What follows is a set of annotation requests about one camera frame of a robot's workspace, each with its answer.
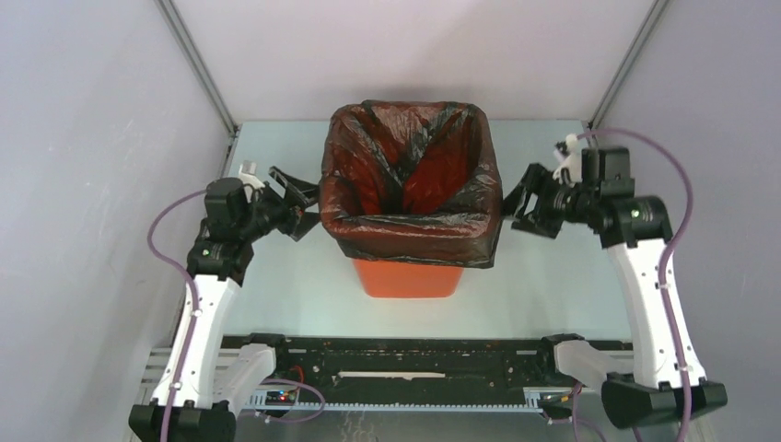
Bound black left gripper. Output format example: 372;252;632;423
239;167;334;241

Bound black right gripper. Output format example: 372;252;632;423
488;161;597;239

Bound black plastic trash bag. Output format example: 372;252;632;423
319;100;503;269

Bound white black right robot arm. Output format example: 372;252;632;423
503;146;728;429

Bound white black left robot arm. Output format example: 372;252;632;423
128;162;320;441

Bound orange plastic trash bin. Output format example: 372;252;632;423
353;260;464;299

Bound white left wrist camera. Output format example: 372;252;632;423
237;160;266;190

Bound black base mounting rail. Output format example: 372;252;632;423
213;335;630;406

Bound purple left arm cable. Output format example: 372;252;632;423
146;189;209;442

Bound aluminium frame post left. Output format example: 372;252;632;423
155;0;239;137

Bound aluminium frame post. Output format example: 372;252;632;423
587;0;674;129
155;0;239;137

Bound aluminium frame post right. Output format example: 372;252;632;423
587;0;674;129

